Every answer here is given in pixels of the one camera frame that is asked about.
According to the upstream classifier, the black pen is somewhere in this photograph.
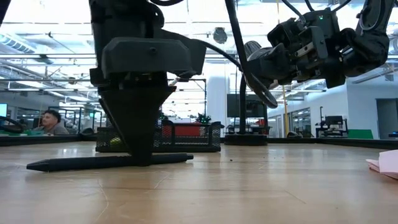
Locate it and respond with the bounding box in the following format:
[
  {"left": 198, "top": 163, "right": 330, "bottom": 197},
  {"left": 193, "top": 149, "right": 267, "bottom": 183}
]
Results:
[{"left": 26, "top": 152, "right": 195, "bottom": 173}]

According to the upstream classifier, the background workstation with monitor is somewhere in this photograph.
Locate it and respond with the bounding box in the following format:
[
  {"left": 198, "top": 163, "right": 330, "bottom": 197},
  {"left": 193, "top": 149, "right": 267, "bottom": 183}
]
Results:
[{"left": 315, "top": 106, "right": 349, "bottom": 139}]

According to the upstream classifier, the green panel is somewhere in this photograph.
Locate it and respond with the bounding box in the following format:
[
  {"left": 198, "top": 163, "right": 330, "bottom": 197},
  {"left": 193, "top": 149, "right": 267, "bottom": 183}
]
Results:
[{"left": 347, "top": 129, "right": 374, "bottom": 140}]

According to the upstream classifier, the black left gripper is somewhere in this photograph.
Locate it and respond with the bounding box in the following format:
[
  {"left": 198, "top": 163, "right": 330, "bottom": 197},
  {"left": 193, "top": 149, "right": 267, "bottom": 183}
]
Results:
[{"left": 88, "top": 0, "right": 164, "bottom": 71}]

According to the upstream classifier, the black mesh desk organizer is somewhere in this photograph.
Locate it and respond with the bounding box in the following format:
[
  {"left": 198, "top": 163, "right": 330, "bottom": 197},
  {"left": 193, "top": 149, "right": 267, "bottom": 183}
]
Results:
[{"left": 95, "top": 119, "right": 226, "bottom": 154}]

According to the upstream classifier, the black vented box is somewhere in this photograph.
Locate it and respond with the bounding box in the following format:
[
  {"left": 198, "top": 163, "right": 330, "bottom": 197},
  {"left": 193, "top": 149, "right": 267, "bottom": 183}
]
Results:
[{"left": 226, "top": 93, "right": 269, "bottom": 135}]

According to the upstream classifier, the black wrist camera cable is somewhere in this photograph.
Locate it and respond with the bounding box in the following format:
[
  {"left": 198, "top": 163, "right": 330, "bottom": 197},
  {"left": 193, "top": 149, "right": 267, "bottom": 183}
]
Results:
[{"left": 186, "top": 0, "right": 279, "bottom": 110}]

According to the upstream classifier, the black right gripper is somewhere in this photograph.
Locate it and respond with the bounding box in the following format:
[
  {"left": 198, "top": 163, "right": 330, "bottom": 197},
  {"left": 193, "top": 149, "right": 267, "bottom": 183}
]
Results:
[{"left": 247, "top": 9, "right": 346, "bottom": 90}]

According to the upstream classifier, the person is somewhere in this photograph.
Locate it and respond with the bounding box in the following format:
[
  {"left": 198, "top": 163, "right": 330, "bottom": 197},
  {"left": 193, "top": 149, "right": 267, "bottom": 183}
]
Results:
[{"left": 33, "top": 109, "right": 70, "bottom": 136}]

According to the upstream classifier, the yellow hanging cable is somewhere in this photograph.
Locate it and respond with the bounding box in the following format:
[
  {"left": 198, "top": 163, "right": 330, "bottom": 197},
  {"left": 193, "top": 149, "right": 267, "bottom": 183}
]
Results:
[{"left": 281, "top": 85, "right": 289, "bottom": 138}]

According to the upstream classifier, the pink sticky note pad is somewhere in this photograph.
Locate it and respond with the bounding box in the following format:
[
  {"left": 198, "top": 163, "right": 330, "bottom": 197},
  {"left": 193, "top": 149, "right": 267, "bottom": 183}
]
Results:
[{"left": 365, "top": 149, "right": 398, "bottom": 181}]

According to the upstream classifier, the ceiling cable reel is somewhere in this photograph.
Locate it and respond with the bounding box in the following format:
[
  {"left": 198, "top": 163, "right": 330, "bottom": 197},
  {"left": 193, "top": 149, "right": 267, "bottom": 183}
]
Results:
[{"left": 213, "top": 27, "right": 228, "bottom": 44}]

